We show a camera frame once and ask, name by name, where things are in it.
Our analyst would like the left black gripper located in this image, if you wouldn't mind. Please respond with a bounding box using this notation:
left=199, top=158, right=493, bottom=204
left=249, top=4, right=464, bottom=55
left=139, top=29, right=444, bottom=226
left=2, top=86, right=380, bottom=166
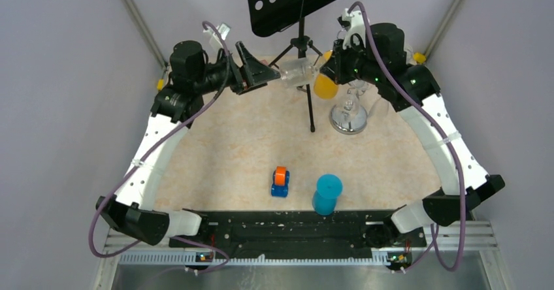
left=193, top=40, right=280, bottom=95

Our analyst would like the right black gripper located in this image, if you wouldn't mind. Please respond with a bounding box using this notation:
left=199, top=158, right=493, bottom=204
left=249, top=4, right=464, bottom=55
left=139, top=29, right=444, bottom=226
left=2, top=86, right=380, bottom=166
left=320, top=36, right=383, bottom=86

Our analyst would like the orange plastic wine glass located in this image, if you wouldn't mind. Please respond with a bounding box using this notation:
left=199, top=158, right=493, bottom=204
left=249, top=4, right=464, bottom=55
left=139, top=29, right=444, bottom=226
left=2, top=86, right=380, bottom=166
left=313, top=72, right=338, bottom=100

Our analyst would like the clear wine glass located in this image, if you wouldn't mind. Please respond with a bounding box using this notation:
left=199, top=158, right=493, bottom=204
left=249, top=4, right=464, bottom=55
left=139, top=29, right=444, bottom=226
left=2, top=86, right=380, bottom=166
left=331, top=80, right=369, bottom=123

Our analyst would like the blue plastic wine glass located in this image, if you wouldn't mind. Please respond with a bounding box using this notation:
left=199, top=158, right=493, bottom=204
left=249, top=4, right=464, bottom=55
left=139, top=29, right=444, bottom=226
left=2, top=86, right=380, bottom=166
left=312, top=174, right=343, bottom=216

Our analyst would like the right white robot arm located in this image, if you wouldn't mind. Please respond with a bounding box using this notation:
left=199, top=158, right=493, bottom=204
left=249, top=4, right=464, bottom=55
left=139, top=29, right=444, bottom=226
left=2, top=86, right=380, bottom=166
left=322, top=22, right=506, bottom=246

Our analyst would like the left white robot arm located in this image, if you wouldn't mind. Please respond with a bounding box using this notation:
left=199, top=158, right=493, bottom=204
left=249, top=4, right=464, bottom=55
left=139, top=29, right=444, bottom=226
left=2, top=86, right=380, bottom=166
left=90, top=40, right=281, bottom=247

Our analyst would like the black music stand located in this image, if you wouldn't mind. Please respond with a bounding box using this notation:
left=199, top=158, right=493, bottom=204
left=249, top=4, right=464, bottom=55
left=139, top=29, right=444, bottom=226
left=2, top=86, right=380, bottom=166
left=243, top=0, right=369, bottom=133

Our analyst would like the yellow corner clamp right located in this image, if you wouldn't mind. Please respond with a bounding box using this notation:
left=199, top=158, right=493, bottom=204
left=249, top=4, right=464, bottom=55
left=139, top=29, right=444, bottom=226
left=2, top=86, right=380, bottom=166
left=412, top=52, right=427, bottom=65

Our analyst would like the yellow clamp left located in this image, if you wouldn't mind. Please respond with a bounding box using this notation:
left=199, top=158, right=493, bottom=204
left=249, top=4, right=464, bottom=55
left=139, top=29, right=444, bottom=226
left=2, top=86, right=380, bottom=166
left=156, top=79, right=165, bottom=91

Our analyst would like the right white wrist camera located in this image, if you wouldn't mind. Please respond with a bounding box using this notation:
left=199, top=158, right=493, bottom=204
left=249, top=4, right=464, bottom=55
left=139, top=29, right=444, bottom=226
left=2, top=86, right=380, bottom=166
left=338, top=8, right=367, bottom=50

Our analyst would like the silver wire glass rack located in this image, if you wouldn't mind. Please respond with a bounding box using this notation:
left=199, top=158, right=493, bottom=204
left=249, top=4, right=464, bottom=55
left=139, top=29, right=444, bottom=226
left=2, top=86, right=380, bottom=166
left=329, top=79, right=398, bottom=135

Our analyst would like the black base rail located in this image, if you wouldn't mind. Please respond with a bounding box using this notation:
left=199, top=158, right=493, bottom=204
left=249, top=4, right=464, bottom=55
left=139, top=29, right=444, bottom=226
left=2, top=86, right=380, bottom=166
left=190, top=210, right=427, bottom=260

